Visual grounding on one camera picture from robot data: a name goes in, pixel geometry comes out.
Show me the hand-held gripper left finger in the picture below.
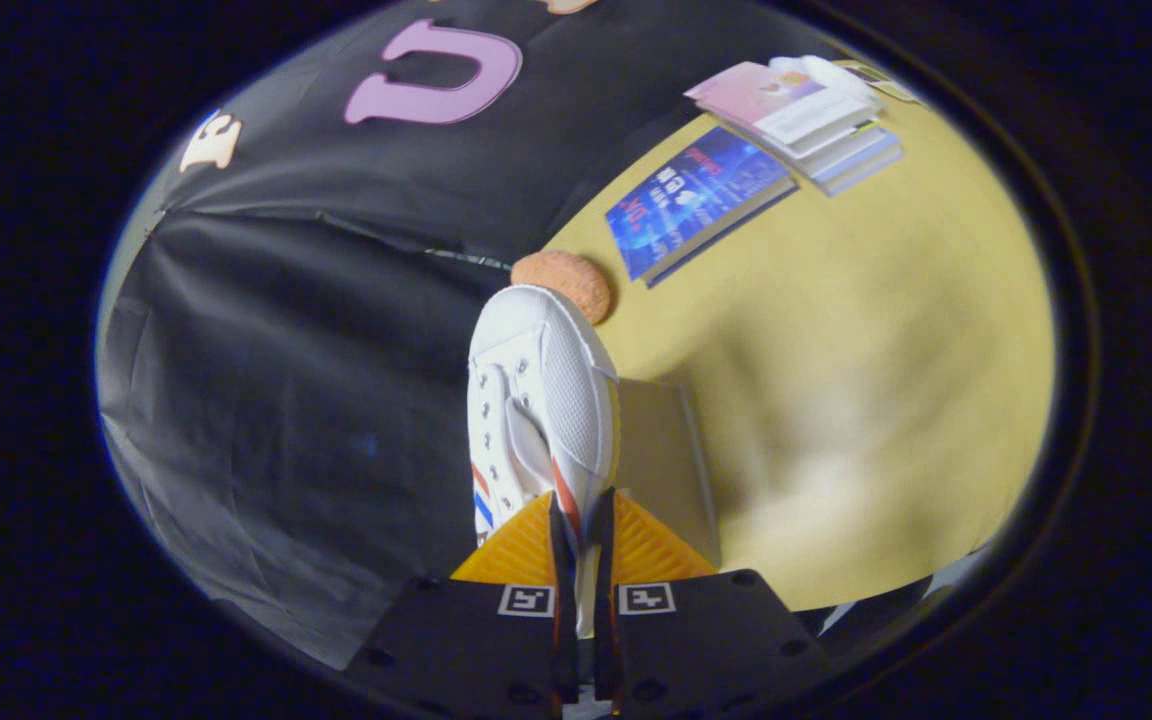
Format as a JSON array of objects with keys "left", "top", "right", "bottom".
[{"left": 344, "top": 490, "right": 581, "bottom": 720}]

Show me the stack of pink white books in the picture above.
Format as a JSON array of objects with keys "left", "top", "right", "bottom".
[{"left": 684, "top": 55, "right": 905, "bottom": 197}]

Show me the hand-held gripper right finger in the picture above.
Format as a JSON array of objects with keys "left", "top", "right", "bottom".
[{"left": 592, "top": 487, "right": 834, "bottom": 720}]

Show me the blue cover book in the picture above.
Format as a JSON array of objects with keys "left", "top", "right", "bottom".
[{"left": 604, "top": 125, "right": 799, "bottom": 289}]

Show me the pink oval sponge pad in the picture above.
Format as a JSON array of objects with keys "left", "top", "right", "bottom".
[{"left": 511, "top": 250, "right": 615, "bottom": 326}]

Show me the white canvas shoe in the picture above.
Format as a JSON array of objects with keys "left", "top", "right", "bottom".
[{"left": 466, "top": 285, "right": 622, "bottom": 641}]

